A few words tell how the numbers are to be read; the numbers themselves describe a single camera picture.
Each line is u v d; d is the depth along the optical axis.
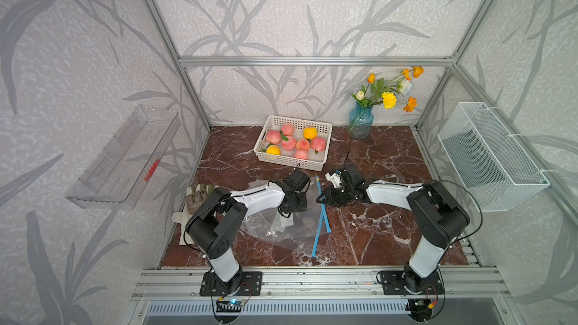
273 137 1.08
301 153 1.02
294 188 0.72
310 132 1.11
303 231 0.88
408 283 0.66
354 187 0.74
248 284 0.72
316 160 1.00
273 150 1.05
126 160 0.71
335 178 0.88
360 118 1.11
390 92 1.05
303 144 1.06
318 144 1.06
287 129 1.12
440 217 0.48
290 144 1.06
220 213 0.51
